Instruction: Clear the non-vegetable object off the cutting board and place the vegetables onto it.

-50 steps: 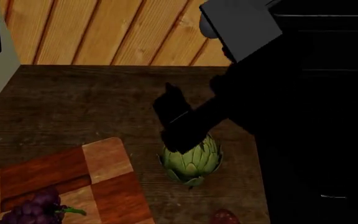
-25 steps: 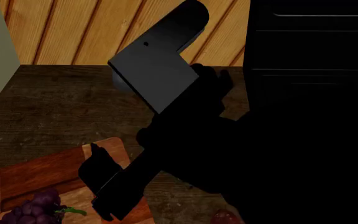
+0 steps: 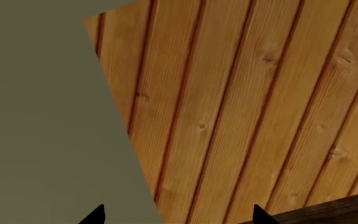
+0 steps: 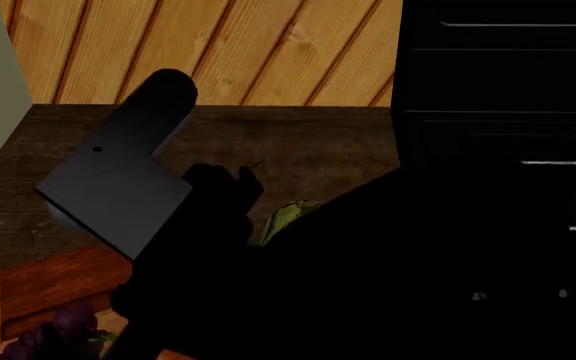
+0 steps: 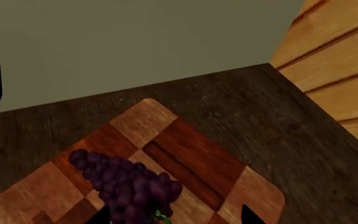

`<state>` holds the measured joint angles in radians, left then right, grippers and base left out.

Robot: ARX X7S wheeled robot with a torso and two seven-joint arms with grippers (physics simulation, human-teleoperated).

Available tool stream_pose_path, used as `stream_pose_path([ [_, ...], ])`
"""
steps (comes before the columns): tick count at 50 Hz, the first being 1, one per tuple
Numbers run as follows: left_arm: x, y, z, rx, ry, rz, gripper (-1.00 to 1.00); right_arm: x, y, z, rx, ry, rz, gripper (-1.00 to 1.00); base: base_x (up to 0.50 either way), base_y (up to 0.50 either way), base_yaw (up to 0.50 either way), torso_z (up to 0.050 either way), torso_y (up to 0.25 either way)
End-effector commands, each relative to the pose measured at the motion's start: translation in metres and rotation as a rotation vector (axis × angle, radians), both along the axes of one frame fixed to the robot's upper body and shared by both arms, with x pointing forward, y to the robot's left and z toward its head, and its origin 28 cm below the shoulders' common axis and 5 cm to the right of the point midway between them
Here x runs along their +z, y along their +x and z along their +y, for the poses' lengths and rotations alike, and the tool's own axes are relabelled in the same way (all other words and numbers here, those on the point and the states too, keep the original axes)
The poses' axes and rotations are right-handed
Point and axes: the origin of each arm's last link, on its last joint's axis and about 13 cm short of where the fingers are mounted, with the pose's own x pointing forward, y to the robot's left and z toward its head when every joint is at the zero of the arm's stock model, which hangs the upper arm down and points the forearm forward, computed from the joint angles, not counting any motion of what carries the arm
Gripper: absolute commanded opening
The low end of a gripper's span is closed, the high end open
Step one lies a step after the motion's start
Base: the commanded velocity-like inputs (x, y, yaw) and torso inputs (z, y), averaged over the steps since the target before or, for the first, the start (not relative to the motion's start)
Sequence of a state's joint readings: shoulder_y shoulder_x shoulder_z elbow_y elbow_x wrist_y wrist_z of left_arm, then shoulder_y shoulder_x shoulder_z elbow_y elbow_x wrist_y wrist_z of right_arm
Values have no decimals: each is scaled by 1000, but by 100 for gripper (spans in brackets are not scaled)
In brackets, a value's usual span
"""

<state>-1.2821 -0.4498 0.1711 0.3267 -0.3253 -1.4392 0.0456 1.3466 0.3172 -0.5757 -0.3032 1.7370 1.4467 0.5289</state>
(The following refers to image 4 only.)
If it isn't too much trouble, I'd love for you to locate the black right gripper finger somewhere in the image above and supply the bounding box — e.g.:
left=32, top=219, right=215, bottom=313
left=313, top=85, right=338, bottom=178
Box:
left=237, top=165, right=265, bottom=211
left=181, top=162, right=240, bottom=206

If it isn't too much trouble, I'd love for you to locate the grey cleaver with black handle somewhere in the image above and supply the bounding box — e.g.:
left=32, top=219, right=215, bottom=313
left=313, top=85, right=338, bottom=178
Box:
left=35, top=68, right=200, bottom=261

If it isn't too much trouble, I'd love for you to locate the green vegetable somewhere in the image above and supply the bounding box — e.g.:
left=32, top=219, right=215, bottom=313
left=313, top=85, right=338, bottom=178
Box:
left=260, top=199, right=322, bottom=247

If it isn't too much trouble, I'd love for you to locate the striped wooden cutting board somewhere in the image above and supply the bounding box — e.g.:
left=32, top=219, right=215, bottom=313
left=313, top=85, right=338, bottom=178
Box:
left=0, top=243, right=179, bottom=360

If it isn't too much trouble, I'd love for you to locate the purple vegetable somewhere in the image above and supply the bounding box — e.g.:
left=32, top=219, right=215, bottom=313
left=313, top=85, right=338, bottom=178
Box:
left=0, top=302, right=119, bottom=360

